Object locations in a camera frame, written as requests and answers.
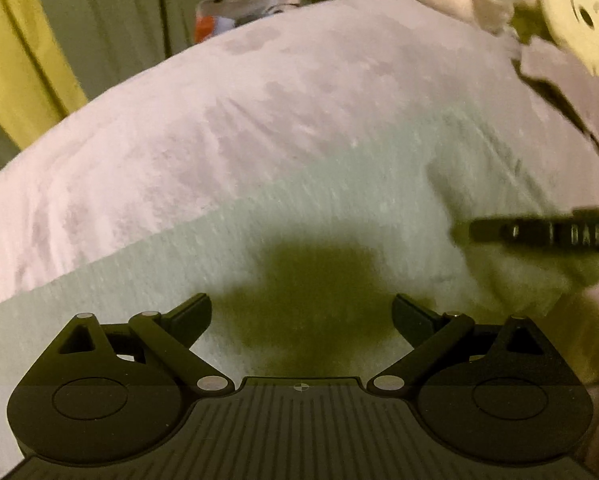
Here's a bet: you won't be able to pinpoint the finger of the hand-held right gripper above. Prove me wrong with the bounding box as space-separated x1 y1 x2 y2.
452 216 504 246

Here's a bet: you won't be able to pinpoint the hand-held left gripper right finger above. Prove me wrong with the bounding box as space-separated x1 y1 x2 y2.
371 293 551 394

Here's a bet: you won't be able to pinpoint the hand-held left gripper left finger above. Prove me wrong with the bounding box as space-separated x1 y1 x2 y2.
54 294 236 395

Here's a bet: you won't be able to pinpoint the grey sweat pants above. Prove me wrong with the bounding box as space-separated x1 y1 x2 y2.
0 96 599 392

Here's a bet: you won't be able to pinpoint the lilac cloth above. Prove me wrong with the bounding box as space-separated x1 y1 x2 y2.
510 35 599 163

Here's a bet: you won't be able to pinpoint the pink fleece blanket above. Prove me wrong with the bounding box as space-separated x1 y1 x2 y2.
0 0 599 471

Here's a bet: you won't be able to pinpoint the colourful printed bag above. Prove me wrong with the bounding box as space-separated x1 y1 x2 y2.
194 0 301 45

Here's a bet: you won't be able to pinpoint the yellow curtain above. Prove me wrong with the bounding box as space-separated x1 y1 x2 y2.
0 0 89 137

